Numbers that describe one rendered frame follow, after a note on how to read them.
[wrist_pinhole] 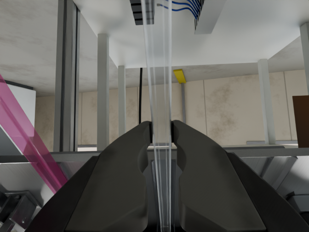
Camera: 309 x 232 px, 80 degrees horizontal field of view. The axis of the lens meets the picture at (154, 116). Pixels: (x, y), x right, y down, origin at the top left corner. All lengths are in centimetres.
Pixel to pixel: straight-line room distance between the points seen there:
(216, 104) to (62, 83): 292
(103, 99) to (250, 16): 49
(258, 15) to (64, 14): 53
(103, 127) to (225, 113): 279
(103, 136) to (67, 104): 16
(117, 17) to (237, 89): 289
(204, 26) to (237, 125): 275
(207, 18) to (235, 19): 14
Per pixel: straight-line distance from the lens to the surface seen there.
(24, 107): 379
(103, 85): 61
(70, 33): 53
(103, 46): 65
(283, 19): 73
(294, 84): 355
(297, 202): 28
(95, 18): 61
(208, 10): 52
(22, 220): 28
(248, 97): 333
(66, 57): 51
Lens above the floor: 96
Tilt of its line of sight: 7 degrees down
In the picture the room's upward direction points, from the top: 178 degrees clockwise
